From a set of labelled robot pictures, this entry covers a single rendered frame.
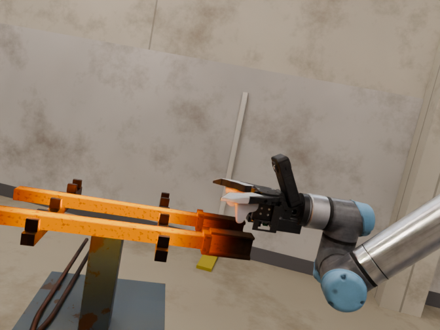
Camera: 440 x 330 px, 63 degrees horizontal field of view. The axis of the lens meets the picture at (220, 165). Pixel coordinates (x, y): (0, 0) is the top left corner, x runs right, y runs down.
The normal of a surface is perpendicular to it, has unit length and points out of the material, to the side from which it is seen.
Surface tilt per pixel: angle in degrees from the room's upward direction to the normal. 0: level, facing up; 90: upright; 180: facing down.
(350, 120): 90
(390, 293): 90
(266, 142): 90
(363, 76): 90
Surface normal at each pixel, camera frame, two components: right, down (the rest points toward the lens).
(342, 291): -0.20, 0.11
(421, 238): -0.33, -0.07
